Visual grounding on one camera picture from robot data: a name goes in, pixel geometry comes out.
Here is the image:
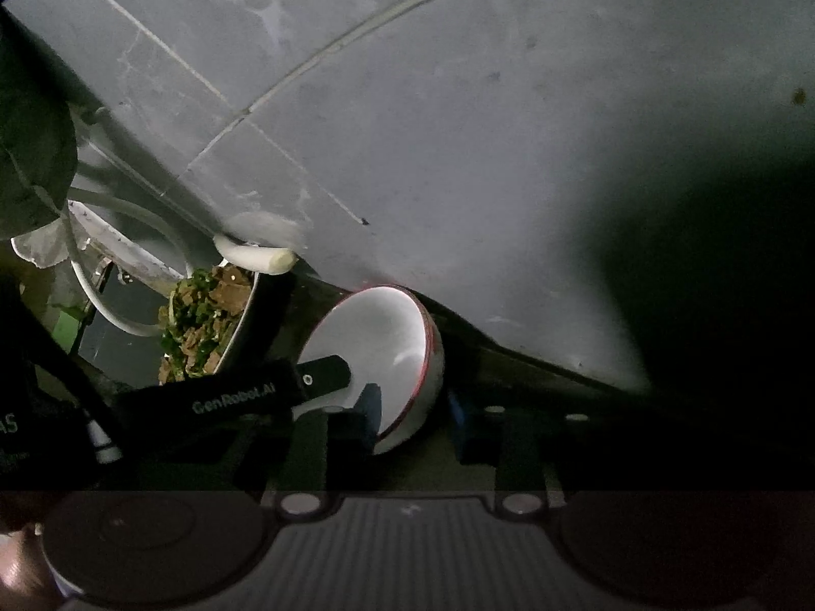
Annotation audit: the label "white ceramic bowl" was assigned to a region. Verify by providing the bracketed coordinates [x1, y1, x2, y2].
[293, 286, 445, 455]

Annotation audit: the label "left hand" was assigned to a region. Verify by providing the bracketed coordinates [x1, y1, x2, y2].
[2, 524, 64, 611]

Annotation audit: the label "white plate with stir-fry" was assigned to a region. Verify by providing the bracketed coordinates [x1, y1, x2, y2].
[157, 263, 254, 385]

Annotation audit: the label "white leek stalk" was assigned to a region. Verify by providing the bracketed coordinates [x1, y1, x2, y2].
[213, 235, 297, 276]

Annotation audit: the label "white looped hose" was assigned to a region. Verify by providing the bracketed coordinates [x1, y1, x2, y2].
[62, 186, 197, 338]

